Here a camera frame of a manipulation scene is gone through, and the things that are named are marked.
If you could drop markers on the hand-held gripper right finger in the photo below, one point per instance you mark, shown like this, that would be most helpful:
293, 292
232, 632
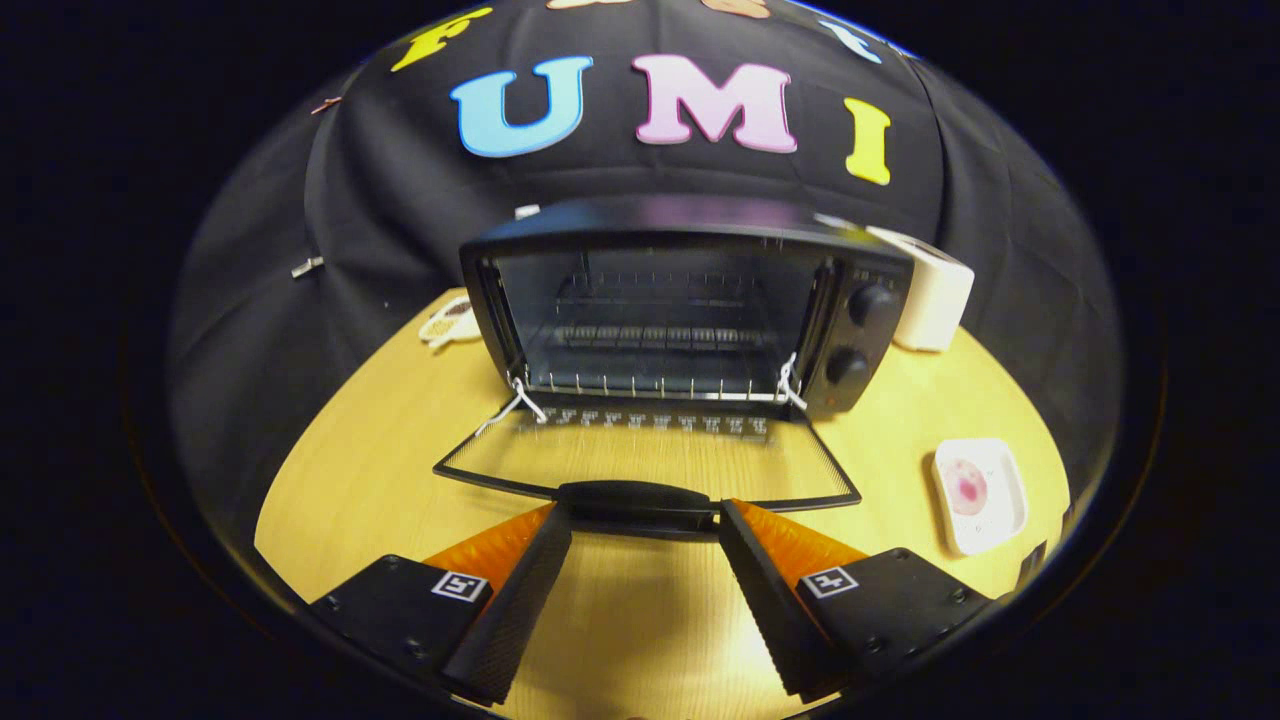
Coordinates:
775, 605

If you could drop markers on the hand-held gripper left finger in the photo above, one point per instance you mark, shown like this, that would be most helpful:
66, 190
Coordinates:
520, 600

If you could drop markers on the pink ham slice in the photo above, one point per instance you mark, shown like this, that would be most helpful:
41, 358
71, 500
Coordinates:
965, 487

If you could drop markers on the white square plate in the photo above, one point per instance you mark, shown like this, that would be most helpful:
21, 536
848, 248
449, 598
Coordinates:
1005, 500

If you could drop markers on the black toaster oven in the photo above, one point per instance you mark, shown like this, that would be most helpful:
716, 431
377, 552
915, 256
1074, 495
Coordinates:
870, 340

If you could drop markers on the metal oven rack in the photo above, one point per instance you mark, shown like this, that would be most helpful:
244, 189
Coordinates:
650, 387

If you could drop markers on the white bread toaster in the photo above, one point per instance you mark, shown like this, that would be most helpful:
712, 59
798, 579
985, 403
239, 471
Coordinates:
935, 295

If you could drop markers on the small white snack dish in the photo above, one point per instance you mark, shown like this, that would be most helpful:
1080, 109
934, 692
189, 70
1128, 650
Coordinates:
450, 322

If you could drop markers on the metal clip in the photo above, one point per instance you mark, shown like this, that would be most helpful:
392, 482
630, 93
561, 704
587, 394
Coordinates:
307, 267

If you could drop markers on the black backdrop cloth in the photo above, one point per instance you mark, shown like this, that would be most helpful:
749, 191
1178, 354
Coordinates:
380, 180

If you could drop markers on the red clip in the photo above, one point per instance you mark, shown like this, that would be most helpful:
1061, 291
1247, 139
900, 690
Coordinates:
325, 105

